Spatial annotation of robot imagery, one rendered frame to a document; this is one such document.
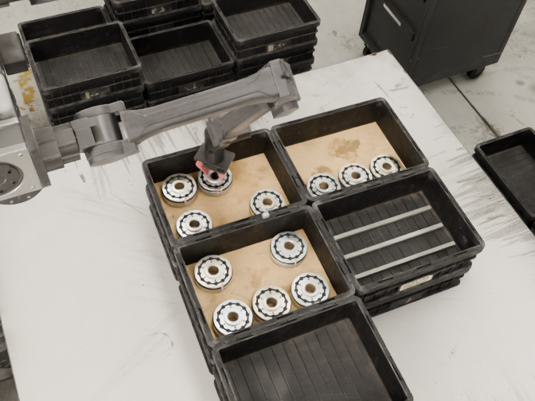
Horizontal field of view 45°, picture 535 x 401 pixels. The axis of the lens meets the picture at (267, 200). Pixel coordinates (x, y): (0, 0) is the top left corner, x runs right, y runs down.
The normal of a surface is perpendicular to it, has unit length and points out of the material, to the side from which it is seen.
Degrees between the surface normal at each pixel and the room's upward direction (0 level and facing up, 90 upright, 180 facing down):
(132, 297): 0
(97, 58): 0
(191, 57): 0
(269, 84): 32
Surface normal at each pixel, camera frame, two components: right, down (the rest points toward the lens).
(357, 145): 0.07, -0.58
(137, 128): 0.10, -0.05
